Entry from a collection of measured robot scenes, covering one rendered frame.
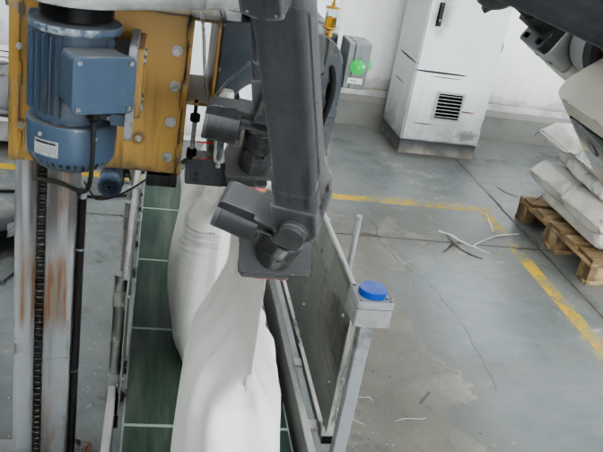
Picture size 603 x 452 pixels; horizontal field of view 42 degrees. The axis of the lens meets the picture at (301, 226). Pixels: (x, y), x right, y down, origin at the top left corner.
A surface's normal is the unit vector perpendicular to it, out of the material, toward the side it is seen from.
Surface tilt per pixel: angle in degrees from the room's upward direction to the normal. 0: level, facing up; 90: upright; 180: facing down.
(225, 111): 99
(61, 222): 90
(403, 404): 0
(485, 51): 90
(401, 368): 0
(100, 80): 90
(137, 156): 90
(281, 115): 122
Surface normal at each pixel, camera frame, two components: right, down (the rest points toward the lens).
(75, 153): 0.35, 0.45
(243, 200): 0.22, -0.51
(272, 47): -0.36, 0.76
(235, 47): 0.15, 0.43
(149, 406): 0.15, -0.90
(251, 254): 0.22, -0.29
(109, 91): 0.55, 0.42
